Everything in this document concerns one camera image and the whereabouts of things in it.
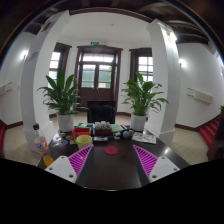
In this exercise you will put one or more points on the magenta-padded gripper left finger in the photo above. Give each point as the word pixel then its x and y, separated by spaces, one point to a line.
pixel 60 166

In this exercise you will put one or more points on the pale yellow plastic mug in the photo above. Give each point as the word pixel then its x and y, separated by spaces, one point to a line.
pixel 84 141

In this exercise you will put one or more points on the dark wooden framed window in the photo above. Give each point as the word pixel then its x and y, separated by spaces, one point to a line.
pixel 145 66
pixel 55 63

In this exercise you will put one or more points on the dark wooden glazed double door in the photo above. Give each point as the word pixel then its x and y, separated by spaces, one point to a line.
pixel 96 75

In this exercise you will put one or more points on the printed magazine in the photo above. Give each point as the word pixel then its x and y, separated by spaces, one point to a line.
pixel 143 137

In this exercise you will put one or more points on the red box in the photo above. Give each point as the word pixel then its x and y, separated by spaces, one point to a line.
pixel 81 130

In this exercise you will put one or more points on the green book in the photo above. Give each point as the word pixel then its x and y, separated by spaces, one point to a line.
pixel 116 128

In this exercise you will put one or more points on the green box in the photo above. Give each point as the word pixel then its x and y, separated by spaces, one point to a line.
pixel 85 125

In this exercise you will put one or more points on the brown tray of small cups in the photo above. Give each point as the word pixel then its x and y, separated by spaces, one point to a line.
pixel 102 126

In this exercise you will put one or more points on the flat black device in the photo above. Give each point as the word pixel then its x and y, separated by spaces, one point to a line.
pixel 100 139

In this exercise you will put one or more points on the red carpeted staircase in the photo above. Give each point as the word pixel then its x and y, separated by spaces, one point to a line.
pixel 210 131
pixel 2 136

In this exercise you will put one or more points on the potted plant in white pot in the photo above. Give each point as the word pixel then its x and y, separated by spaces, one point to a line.
pixel 65 121
pixel 137 121

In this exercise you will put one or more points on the clear orange soda bottle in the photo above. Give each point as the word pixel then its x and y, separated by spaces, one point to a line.
pixel 40 143

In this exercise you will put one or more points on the black chair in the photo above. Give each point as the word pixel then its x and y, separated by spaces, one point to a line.
pixel 100 111

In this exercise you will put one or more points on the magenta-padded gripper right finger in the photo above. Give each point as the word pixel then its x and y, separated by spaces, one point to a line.
pixel 163 166

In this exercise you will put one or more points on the flat round red coaster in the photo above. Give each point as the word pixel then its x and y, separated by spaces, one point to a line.
pixel 111 150

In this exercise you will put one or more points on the purple pillar sign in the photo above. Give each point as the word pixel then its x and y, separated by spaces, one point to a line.
pixel 32 57

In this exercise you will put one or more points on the green exit sign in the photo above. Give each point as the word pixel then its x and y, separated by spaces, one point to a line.
pixel 95 43

